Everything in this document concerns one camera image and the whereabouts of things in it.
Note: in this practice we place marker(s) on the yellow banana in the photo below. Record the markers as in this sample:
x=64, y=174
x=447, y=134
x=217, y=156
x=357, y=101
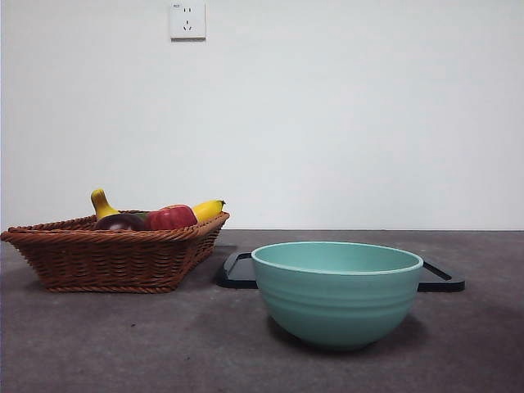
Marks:
x=102, y=206

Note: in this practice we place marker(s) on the dark purple plum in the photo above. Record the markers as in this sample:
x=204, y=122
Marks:
x=120, y=223

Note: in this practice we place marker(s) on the white wall socket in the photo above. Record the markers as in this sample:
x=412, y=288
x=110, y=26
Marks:
x=188, y=20

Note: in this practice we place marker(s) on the teal ribbed bowl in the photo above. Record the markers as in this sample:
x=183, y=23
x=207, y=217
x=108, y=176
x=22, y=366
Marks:
x=340, y=307

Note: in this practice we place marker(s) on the red bell pepper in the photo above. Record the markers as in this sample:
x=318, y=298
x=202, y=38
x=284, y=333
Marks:
x=170, y=218

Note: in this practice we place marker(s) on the black rectangular tray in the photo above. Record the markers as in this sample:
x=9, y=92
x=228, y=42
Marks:
x=237, y=272

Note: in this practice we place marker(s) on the green vegetable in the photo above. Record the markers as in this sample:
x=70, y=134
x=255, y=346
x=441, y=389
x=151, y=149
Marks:
x=140, y=215

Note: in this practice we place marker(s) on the brown wicker basket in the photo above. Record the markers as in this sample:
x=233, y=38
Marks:
x=110, y=262

